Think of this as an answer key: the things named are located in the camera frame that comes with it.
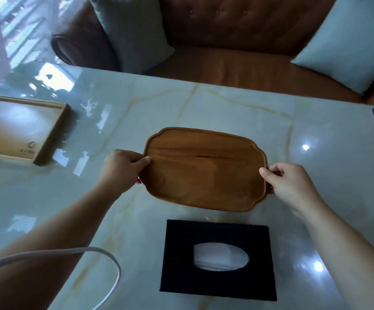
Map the person's left hand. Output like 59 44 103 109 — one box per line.
98 149 152 195

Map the person's right hand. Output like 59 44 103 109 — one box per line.
259 163 325 220

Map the scalloped dark wooden tray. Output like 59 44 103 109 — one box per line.
139 127 274 212

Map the person's right forearm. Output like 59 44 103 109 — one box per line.
298 201 374 310

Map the person's left forearm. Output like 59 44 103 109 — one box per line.
0 181 118 310

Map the white tissue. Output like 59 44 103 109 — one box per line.
193 243 250 272

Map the black tissue box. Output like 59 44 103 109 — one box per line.
159 219 277 302

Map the square light wooden tray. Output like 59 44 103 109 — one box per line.
0 95 71 167

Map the pale green cushion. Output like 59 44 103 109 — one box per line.
291 0 374 96
90 0 176 75

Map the brown leather sofa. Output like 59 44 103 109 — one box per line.
51 0 374 108

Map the white cable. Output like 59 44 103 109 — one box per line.
0 247 122 310

